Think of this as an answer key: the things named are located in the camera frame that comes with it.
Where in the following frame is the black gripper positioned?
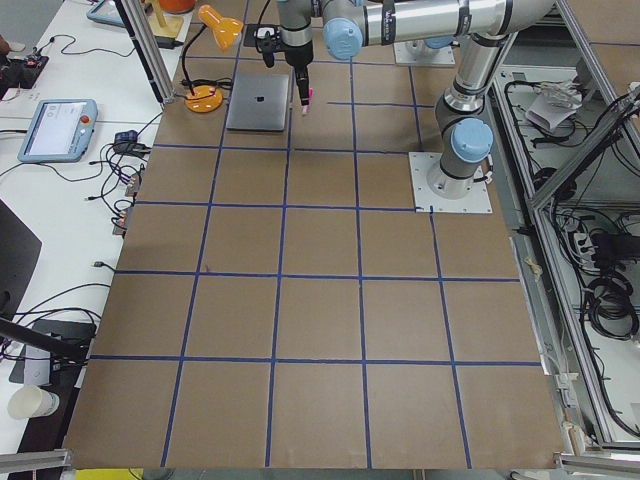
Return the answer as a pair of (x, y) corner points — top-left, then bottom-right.
(284, 43), (314, 106)

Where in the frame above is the pink marker pen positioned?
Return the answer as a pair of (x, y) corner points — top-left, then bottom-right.
(302, 88), (314, 116)

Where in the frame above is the white computer mouse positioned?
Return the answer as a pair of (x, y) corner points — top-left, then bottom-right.
(255, 27), (272, 39)

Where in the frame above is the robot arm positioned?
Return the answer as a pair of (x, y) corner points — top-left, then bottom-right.
(274, 0), (552, 200)

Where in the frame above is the silver laptop notebook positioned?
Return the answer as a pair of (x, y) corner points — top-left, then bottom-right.
(226, 72), (290, 132)

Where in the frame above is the black mousepad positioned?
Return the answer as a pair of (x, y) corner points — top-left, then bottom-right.
(242, 24), (280, 48)

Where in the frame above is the orange desk lamp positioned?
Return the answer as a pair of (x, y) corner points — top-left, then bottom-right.
(180, 4), (244, 114)

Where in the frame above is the black power adapter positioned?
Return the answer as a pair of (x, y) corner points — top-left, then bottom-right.
(154, 35), (184, 50)

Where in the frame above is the wooden stand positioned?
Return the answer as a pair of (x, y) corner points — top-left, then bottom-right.
(149, 0), (184, 39)

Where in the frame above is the orange cylindrical container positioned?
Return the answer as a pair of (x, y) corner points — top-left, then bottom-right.
(159, 0), (196, 15)

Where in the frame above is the blue teach pendant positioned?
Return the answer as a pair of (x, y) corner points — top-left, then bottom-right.
(86, 0), (124, 28)
(17, 99), (98, 164)

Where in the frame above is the white paper cup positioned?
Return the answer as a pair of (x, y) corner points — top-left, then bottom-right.
(7, 385), (60, 420)

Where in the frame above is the black lamp power cable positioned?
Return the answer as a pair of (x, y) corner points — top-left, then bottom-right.
(179, 77), (236, 106)

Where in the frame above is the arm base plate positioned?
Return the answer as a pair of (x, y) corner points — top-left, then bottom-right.
(408, 152), (493, 214)
(394, 41), (455, 68)

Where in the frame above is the aluminium frame post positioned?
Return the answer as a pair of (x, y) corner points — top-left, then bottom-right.
(115, 0), (175, 105)

